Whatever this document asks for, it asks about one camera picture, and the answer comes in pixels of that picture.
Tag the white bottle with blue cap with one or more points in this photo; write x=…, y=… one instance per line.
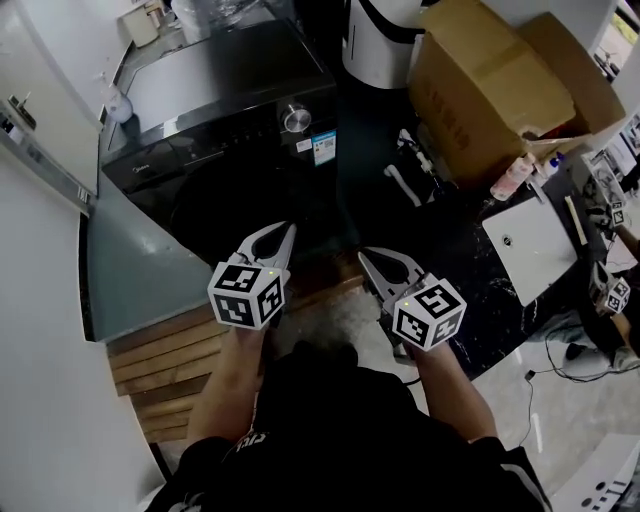
x=550, y=167

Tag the light wooden stick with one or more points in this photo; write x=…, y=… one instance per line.
x=576, y=220

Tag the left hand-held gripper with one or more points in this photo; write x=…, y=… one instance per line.
x=245, y=300

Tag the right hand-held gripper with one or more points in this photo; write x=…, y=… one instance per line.
x=430, y=315

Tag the person's left forearm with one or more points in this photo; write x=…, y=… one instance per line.
x=230, y=390

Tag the person's black shirt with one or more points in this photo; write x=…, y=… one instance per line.
x=340, y=440

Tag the dark wooden step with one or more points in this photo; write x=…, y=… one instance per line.
x=320, y=290

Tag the large cardboard box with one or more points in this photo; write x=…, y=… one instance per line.
x=480, y=100

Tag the white black appliance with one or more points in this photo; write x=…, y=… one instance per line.
x=370, y=50

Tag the pink bottle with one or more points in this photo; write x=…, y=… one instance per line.
x=512, y=177

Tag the white rectangular board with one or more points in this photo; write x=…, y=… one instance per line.
x=535, y=250

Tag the black washing machine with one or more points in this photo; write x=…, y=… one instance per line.
x=225, y=75

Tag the white water valve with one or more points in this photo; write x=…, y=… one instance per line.
x=425, y=160

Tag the person's left shoe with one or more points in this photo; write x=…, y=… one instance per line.
x=306, y=351

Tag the person's right shoe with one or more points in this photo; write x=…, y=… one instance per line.
x=345, y=354

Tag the white pump soap bottle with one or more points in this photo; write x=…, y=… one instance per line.
x=120, y=107

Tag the white panel with black marks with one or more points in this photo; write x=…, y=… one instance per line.
x=600, y=475

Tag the person's right forearm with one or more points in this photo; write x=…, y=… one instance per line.
x=450, y=395

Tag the wooden slatted pallet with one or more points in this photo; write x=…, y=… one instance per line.
x=160, y=370

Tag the person's shoe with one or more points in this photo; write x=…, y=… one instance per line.
x=345, y=354
x=306, y=351

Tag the plastic-wrapped bundle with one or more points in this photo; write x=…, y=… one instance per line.
x=210, y=15

